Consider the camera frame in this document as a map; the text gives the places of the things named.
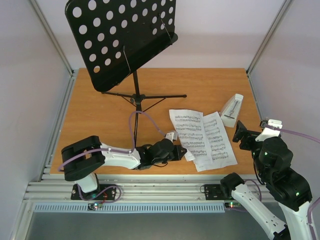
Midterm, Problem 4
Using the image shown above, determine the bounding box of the white metronome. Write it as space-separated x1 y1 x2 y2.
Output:
219 93 244 128

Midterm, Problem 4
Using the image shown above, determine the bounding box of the white sheet music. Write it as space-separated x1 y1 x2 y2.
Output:
194 112 238 172
169 109 212 165

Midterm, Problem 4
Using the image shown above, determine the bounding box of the black music stand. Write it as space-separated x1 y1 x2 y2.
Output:
64 0 188 148

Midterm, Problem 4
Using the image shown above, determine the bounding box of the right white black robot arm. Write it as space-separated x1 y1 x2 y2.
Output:
220 119 319 240

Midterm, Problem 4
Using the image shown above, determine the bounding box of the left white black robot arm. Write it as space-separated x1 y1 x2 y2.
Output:
58 135 188 199

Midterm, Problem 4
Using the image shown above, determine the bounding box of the right small circuit board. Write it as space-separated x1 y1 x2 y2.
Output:
224 201 242 209

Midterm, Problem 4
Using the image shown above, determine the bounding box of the small circuit board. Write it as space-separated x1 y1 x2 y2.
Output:
224 201 242 209
87 202 104 211

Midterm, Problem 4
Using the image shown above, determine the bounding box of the left small circuit board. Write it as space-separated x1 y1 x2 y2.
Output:
87 202 104 211

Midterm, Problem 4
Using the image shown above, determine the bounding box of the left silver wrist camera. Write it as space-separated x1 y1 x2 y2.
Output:
165 131 178 142

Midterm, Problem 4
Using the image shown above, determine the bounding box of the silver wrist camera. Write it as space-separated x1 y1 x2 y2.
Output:
165 131 178 142
255 119 283 142

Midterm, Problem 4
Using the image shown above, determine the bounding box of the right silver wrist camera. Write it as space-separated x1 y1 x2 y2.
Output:
255 119 283 142

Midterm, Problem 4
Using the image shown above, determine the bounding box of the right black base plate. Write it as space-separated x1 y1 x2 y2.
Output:
204 184 233 201

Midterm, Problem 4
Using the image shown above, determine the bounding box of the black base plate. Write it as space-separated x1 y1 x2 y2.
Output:
70 184 121 202
204 184 233 201

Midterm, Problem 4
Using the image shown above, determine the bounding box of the grey slotted cable duct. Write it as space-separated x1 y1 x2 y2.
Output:
33 202 225 214

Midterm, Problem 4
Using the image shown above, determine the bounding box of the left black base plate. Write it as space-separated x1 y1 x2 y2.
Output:
70 184 121 202

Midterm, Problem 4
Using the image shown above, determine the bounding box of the aluminium frame rail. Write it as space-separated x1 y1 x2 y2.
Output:
23 174 298 203

